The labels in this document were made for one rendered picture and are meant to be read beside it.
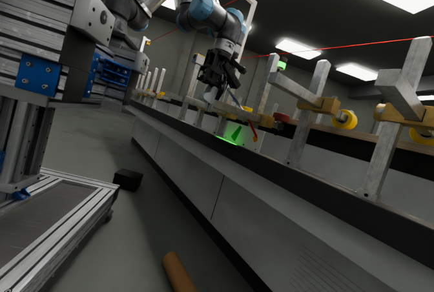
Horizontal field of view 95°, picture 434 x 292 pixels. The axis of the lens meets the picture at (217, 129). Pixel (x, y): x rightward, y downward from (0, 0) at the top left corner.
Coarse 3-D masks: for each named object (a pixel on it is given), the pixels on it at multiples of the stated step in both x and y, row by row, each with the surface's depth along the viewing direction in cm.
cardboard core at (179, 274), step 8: (168, 256) 98; (176, 256) 99; (168, 264) 95; (176, 264) 94; (168, 272) 93; (176, 272) 90; (184, 272) 91; (176, 280) 87; (184, 280) 87; (176, 288) 85; (184, 288) 84; (192, 288) 84
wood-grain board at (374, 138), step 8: (296, 120) 96; (312, 128) 90; (320, 128) 87; (328, 128) 84; (336, 128) 81; (344, 136) 81; (352, 136) 76; (360, 136) 74; (368, 136) 72; (376, 136) 71; (400, 144) 65; (408, 144) 64; (416, 144) 62; (416, 152) 64; (424, 152) 60; (432, 152) 59
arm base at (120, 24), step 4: (108, 8) 92; (112, 12) 92; (116, 12) 93; (116, 16) 93; (120, 16) 94; (124, 16) 96; (116, 20) 93; (120, 20) 95; (124, 20) 97; (116, 24) 94; (120, 24) 95; (124, 24) 97; (116, 28) 93; (120, 28) 95; (124, 28) 97; (124, 32) 97
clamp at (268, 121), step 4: (252, 112) 94; (264, 116) 87; (268, 116) 86; (260, 120) 89; (264, 120) 87; (268, 120) 87; (272, 120) 88; (256, 124) 91; (260, 124) 88; (264, 124) 87; (268, 124) 87; (272, 124) 89
